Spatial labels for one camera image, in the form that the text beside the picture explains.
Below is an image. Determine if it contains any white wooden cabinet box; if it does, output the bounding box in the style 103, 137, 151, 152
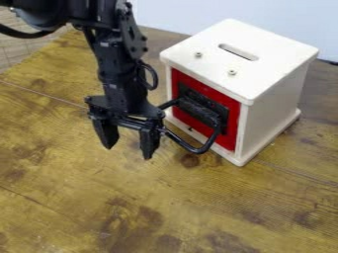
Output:
161, 19, 318, 166

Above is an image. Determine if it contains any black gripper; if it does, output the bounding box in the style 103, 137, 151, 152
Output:
85, 95, 166, 160

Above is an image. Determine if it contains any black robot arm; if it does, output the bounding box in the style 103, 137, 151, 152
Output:
0, 0, 166, 159

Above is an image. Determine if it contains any red drawer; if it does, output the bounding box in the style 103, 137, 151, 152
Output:
170, 68, 241, 151

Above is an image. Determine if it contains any black drawer handle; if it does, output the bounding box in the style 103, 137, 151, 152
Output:
161, 82, 230, 154

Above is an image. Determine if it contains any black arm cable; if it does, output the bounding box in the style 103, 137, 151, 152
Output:
137, 60, 161, 92

